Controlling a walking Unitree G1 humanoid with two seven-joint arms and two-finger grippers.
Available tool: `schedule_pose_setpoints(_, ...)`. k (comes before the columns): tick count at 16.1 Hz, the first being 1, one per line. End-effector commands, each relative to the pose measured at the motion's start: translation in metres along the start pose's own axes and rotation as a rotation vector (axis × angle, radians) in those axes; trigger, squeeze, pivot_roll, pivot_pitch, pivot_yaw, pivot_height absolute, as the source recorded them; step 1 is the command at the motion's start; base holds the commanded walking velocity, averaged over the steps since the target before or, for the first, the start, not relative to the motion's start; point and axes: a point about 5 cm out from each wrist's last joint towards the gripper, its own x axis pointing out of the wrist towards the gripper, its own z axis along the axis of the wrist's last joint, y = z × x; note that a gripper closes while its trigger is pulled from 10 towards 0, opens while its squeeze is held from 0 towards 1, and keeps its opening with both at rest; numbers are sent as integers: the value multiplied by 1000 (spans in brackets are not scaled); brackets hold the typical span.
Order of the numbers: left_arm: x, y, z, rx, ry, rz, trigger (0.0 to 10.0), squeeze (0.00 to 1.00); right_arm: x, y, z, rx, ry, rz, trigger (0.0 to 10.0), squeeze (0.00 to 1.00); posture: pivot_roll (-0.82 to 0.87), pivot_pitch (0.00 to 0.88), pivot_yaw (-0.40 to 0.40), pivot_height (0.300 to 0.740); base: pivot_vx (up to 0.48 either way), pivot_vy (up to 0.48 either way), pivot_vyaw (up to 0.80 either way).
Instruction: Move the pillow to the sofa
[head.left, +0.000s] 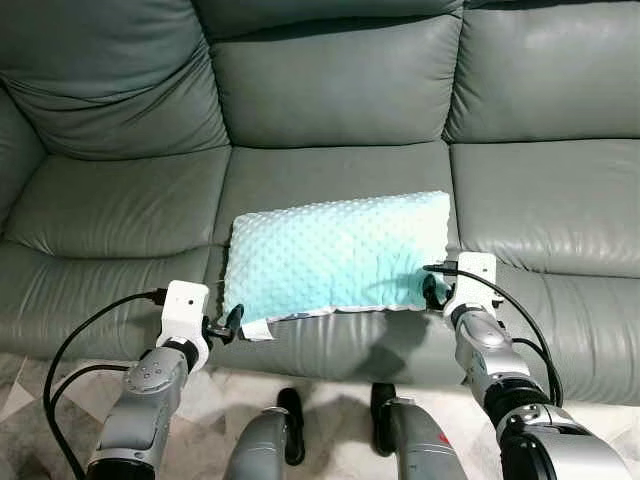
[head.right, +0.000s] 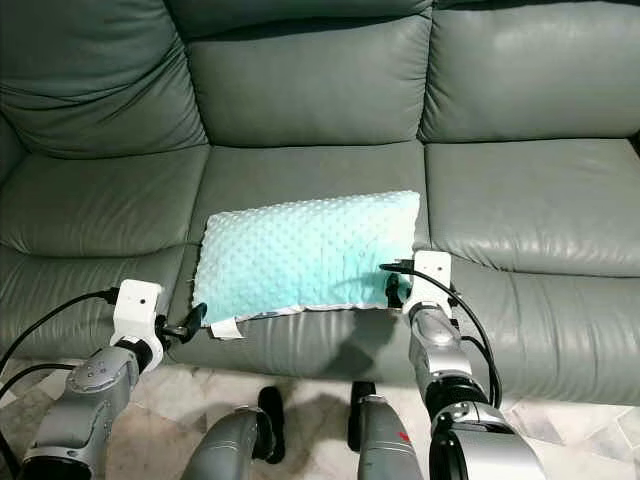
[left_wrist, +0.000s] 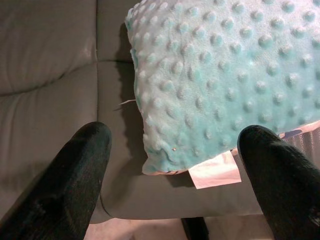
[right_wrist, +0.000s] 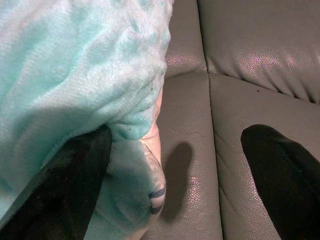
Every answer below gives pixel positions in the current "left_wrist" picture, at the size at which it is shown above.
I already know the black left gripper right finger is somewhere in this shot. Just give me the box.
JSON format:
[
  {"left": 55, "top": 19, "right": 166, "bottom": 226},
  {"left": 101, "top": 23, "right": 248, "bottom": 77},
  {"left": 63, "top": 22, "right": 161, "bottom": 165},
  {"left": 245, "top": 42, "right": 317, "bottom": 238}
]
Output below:
[{"left": 236, "top": 124, "right": 320, "bottom": 240}]

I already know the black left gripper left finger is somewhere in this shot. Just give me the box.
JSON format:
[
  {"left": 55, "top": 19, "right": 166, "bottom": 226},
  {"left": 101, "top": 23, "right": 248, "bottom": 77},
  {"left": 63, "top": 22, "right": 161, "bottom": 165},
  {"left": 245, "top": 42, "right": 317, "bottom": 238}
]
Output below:
[{"left": 0, "top": 121, "right": 113, "bottom": 240}]

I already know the turquoise dotted pillow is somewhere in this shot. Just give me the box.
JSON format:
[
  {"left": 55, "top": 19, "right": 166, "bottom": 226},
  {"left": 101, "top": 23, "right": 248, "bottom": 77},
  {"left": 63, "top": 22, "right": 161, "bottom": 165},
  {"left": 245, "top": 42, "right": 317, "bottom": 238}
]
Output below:
[{"left": 113, "top": 0, "right": 320, "bottom": 190}]

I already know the grey-green leather sofa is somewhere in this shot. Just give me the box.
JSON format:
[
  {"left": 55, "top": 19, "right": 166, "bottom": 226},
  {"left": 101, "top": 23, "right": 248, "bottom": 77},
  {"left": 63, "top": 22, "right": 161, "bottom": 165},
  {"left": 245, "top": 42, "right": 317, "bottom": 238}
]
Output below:
[{"left": 0, "top": 0, "right": 265, "bottom": 240}]

